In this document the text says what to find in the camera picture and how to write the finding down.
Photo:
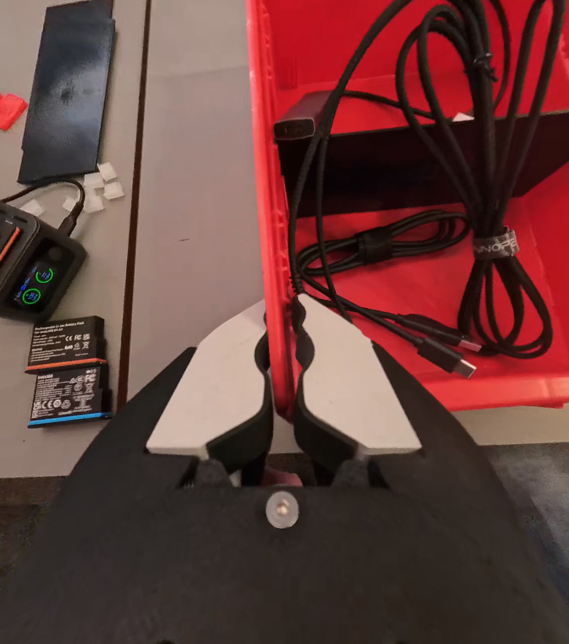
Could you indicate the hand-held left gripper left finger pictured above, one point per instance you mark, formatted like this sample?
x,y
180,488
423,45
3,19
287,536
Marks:
x,y
214,392

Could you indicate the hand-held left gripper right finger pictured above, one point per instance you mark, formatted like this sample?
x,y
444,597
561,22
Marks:
x,y
360,397

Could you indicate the grey lettered USB hub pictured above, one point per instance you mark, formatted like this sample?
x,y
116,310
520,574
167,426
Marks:
x,y
299,120

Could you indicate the black battery charger case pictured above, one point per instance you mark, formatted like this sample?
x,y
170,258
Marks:
x,y
12,261

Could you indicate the cluster of white plastic clips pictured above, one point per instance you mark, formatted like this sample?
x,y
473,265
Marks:
x,y
106,173

